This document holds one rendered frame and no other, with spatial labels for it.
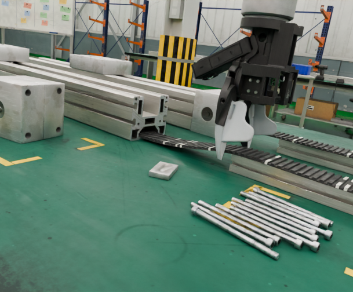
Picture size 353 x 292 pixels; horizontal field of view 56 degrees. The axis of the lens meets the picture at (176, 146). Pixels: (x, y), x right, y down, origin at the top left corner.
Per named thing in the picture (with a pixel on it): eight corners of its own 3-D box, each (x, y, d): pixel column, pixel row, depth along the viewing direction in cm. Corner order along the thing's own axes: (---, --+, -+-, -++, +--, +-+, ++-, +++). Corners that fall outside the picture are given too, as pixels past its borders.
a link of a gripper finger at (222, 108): (218, 123, 48) (239, 65, 48) (210, 121, 49) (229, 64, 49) (232, 131, 52) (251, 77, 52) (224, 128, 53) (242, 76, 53)
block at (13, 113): (72, 132, 64) (75, 83, 61) (21, 144, 54) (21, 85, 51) (36, 122, 68) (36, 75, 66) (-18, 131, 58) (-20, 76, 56)
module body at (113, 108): (164, 135, 71) (168, 95, 69) (129, 141, 63) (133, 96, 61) (-6, 79, 118) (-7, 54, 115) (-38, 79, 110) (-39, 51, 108)
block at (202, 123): (249, 134, 82) (256, 95, 79) (222, 140, 73) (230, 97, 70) (218, 126, 87) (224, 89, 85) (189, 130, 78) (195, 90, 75)
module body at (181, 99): (213, 126, 85) (218, 93, 83) (189, 130, 78) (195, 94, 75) (44, 79, 132) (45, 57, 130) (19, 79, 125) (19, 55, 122)
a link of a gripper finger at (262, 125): (270, 159, 56) (273, 109, 51) (239, 149, 59) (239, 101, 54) (279, 150, 58) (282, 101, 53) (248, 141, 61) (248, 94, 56)
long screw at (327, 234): (332, 238, 36) (334, 230, 36) (328, 241, 36) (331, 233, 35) (247, 203, 43) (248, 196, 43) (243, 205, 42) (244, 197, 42)
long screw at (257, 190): (251, 193, 46) (253, 187, 45) (255, 192, 46) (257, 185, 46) (330, 229, 39) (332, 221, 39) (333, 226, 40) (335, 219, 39)
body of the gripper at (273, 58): (270, 111, 46) (290, 18, 43) (218, 99, 51) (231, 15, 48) (291, 108, 52) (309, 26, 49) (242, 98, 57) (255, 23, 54)
